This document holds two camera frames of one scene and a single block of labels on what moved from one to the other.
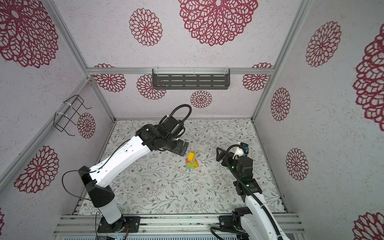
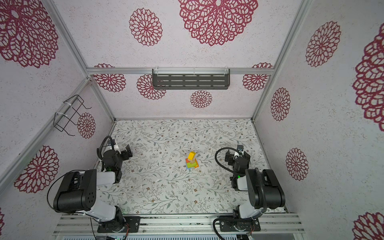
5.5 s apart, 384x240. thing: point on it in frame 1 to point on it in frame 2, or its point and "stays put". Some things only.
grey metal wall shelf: (191, 78) stays put
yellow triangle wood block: (191, 155) stays put
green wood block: (189, 165) stays put
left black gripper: (178, 150) to (126, 155)
